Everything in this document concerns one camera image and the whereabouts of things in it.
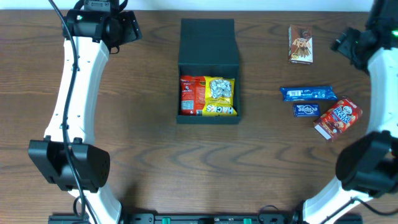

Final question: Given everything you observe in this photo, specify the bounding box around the brown Pocky box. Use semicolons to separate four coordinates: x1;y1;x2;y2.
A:
289;25;313;65

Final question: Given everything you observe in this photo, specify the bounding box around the red Hello Panda box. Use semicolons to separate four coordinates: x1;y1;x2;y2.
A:
314;96;363;141

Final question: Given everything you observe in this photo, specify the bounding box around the dark green box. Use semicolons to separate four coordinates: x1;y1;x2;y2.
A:
176;19;241;124

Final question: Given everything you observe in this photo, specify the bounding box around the red Hacks candy bag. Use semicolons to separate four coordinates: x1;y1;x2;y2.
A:
180;75;206;116

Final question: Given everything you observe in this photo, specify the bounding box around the yellow Hacks candy bag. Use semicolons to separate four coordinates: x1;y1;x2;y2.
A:
202;76;238;116

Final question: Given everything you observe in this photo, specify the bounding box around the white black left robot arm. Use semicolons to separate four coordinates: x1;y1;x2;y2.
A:
28;1;142;223

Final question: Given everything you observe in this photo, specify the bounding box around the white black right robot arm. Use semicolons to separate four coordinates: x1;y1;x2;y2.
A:
290;0;397;223

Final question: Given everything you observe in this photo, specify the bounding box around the blue Oreo cookie pack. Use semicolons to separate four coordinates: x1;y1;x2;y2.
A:
280;86;338;101

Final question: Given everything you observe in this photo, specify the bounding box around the blue Eclipse mint tin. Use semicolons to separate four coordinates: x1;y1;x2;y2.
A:
293;103;320;117

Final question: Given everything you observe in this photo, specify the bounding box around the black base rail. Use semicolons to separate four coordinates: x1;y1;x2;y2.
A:
48;213;364;224

